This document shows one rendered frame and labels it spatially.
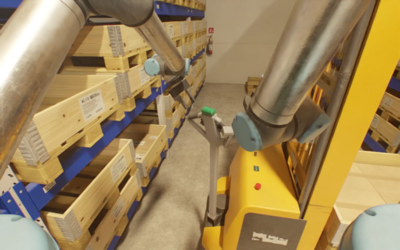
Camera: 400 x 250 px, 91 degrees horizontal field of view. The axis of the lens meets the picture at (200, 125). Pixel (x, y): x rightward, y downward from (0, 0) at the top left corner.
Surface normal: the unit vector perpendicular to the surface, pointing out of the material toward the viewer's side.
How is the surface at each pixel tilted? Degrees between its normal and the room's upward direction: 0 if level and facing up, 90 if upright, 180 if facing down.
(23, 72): 67
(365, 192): 0
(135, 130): 90
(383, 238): 5
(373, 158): 90
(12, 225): 5
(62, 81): 90
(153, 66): 88
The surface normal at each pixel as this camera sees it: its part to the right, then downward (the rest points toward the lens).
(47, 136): 0.99, 0.07
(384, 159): -0.19, 0.47
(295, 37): -0.81, 0.34
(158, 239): -0.01, -0.88
